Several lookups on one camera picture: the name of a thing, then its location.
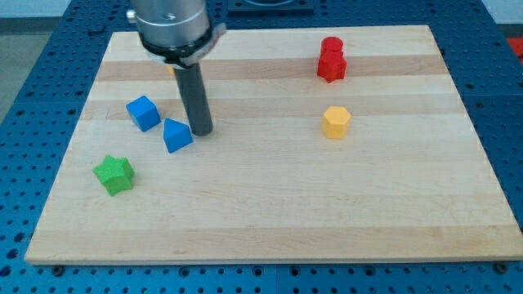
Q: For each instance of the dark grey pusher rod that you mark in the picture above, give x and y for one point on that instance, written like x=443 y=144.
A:
x=194 y=98

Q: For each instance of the blue triangle block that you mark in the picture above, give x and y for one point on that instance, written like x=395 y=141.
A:
x=176 y=135

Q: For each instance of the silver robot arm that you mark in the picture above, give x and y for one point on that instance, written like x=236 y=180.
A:
x=179 y=33

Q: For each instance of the blue cube block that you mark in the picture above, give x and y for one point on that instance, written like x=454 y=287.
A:
x=144 y=113

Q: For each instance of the green star block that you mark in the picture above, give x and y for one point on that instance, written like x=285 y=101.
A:
x=115 y=174

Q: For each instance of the red star block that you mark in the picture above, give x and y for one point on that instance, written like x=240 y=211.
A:
x=332 y=66

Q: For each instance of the red cylinder block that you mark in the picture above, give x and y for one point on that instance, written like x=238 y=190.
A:
x=331 y=44

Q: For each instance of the wooden board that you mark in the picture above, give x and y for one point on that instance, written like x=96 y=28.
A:
x=409 y=182

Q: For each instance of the yellow hexagon block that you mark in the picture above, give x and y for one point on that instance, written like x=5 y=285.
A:
x=336 y=122

